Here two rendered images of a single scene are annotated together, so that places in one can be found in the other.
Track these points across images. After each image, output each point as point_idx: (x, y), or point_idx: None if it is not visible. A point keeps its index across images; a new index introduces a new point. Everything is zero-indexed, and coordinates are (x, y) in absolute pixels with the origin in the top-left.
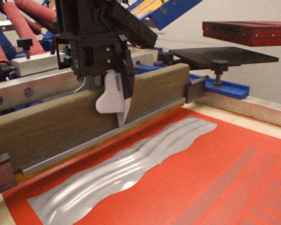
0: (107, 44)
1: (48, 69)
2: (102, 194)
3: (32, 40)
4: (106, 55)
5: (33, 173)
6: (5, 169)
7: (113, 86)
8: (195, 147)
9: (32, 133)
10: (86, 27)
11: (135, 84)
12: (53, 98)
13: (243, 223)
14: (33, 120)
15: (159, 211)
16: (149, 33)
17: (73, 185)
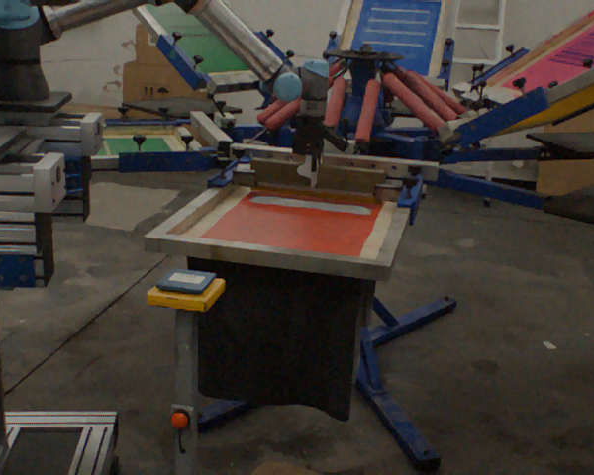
0: (307, 142)
1: (336, 151)
2: (274, 202)
3: (330, 128)
4: (307, 147)
5: (265, 189)
6: (252, 177)
7: (309, 163)
8: (334, 212)
9: (268, 169)
10: (302, 133)
11: (329, 169)
12: (560, 243)
13: (289, 221)
14: (270, 164)
15: (279, 211)
16: (339, 142)
17: (271, 197)
